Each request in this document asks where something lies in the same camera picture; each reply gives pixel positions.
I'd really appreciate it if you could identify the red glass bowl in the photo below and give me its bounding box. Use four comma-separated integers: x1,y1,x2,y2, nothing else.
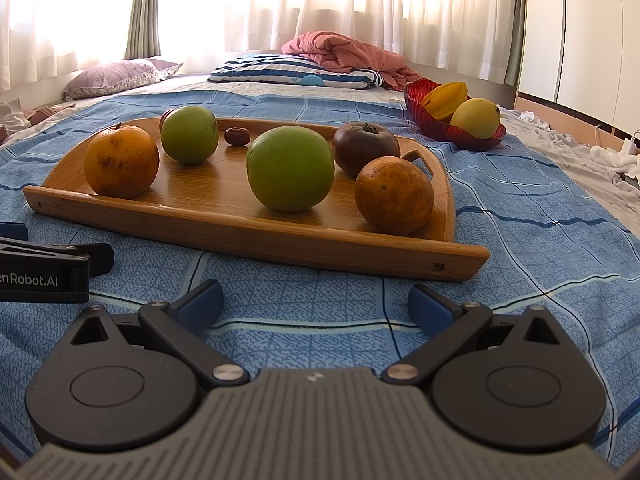
404,78,507,152

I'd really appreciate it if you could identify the dark russet orange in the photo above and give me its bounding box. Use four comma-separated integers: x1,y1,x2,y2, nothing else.
354,156,435,236

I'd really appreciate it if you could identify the grey-green curtain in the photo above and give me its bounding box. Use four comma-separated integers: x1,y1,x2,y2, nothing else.
124,0,164,61
505,0,527,92

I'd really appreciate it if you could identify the white cable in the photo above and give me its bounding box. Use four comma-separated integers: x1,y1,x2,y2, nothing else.
594,124,640,151

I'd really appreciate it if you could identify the large white crumpled cloth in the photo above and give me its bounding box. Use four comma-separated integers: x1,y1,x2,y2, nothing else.
590,144,640,182

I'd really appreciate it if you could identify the white sheer curtain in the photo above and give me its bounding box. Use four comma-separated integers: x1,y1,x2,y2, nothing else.
155,0,515,81
0,0,136,92

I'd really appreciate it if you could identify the small green apple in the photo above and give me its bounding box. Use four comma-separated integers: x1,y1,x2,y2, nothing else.
160,106,220,166

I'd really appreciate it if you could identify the blue striped pillow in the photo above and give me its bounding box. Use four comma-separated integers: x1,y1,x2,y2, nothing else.
207,54,383,91

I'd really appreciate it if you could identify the blue checked blanket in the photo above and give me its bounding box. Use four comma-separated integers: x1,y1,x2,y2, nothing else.
0,87,640,466

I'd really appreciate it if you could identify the pink-brown cloth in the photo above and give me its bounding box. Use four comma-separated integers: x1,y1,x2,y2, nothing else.
25,105,76,126

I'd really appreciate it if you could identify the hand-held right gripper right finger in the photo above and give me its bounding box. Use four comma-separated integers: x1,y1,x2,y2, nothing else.
381,284,561,387

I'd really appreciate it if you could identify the white wardrobe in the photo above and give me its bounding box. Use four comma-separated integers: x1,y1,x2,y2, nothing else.
517,0,640,137

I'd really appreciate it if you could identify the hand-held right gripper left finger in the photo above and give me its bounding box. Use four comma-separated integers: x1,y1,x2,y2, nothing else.
70,280,251,387

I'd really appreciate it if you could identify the wooden tray with handles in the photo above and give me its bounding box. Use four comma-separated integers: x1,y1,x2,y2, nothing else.
22,116,491,282

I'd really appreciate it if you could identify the dark purple round fruit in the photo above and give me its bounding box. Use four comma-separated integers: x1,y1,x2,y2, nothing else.
332,121,402,178

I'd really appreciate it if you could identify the white garment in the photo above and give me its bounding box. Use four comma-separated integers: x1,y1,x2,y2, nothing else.
0,102,31,134

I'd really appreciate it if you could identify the light grey bed sheet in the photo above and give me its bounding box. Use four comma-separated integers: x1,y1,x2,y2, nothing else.
0,72,640,211

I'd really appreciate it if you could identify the purple floral pillow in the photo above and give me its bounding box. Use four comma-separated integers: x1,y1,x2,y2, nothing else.
62,58,183,102

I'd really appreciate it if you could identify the large green apple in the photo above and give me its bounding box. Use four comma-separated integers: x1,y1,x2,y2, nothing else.
246,126,335,212

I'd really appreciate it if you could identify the yellow mango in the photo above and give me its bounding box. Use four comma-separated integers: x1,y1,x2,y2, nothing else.
421,81,470,122
450,97,502,140

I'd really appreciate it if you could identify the pink crumpled quilt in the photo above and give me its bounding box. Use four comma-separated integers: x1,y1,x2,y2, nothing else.
281,31,423,92

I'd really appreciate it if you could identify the light orange with stem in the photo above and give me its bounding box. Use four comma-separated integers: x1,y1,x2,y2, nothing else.
84,122,161,200

